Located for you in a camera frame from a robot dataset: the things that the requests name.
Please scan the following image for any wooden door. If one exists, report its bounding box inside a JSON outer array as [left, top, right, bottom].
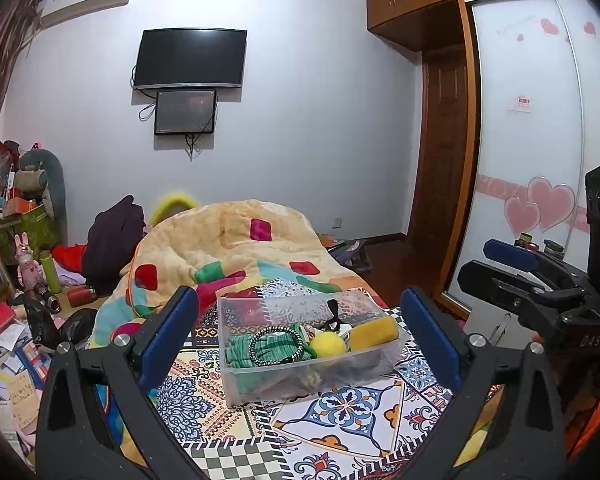
[[407, 45, 481, 321]]

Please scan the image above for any pink rabbit toy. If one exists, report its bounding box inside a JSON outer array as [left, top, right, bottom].
[[14, 232, 43, 293]]

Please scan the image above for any colourful patterned bed sheet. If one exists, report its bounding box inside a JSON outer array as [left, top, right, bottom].
[[107, 280, 506, 480]]

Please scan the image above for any black plastic bag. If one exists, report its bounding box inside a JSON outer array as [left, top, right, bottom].
[[25, 292, 98, 351]]

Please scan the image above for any grey backpack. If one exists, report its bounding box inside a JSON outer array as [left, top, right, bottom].
[[320, 234, 373, 273]]

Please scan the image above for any white sliding wardrobe door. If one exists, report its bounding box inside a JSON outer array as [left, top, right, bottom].
[[450, 0, 600, 321]]

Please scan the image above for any green knitted cloth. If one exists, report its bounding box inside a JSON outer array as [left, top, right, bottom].
[[224, 332, 316, 393]]

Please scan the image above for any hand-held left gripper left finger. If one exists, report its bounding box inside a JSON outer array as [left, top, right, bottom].
[[36, 285, 201, 480]]

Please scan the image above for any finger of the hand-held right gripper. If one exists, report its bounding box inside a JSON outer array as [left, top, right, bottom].
[[483, 239, 588, 291], [456, 260, 583, 321]]

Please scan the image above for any yellow plush patchwork blanket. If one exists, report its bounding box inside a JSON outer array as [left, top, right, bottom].
[[90, 199, 366, 351]]

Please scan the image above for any green bottle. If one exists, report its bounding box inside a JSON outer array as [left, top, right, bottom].
[[39, 250, 63, 295]]

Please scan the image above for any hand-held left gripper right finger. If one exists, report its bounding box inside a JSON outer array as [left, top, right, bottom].
[[395, 286, 566, 480]]

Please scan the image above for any small black wall monitor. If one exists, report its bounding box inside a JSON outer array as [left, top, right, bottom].
[[153, 88, 218, 136]]

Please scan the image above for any striped red curtain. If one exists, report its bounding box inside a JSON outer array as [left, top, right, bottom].
[[0, 0, 43, 161]]

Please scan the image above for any green paper bag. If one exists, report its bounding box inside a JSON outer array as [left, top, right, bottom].
[[0, 205, 63, 261]]

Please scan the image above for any wall-mounted black television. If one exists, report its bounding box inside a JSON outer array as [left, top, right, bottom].
[[132, 29, 248, 91]]

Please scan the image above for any wooden overhead cabinet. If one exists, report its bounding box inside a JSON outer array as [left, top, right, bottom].
[[365, 0, 576, 52]]

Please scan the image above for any black beaded band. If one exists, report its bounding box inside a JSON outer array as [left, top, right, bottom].
[[248, 327, 312, 367]]

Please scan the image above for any yellow-green fuzzy item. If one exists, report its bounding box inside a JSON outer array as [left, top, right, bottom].
[[149, 191, 201, 223]]

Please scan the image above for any black binder clip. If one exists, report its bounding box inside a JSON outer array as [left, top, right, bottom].
[[325, 299, 342, 333]]

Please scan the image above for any dark purple garment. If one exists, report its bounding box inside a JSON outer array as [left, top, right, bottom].
[[82, 195, 147, 296]]

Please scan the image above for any yellow sponge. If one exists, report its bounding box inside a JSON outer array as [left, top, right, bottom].
[[349, 316, 400, 351]]

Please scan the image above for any yellow pompom ball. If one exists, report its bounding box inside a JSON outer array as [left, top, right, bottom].
[[310, 332, 348, 359]]

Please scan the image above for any clear plastic storage box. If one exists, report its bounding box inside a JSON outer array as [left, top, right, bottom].
[[216, 287, 411, 407]]

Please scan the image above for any pile of papers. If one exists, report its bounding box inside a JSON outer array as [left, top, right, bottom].
[[0, 325, 51, 441]]

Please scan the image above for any red bottle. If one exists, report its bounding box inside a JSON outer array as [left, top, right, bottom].
[[66, 286, 98, 307]]

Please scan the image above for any grey plush toy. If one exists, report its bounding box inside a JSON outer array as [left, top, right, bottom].
[[19, 150, 67, 221]]

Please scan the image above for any red cloth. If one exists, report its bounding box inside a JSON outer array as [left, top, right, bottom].
[[52, 244, 88, 273]]

